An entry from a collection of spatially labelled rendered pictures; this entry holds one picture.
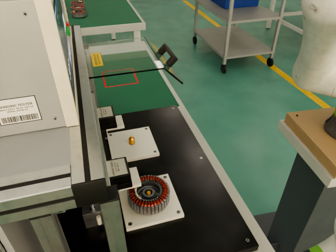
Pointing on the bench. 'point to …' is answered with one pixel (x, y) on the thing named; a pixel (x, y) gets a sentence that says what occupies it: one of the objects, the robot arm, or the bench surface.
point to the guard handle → (168, 54)
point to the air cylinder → (90, 219)
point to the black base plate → (190, 228)
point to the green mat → (134, 92)
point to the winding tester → (34, 69)
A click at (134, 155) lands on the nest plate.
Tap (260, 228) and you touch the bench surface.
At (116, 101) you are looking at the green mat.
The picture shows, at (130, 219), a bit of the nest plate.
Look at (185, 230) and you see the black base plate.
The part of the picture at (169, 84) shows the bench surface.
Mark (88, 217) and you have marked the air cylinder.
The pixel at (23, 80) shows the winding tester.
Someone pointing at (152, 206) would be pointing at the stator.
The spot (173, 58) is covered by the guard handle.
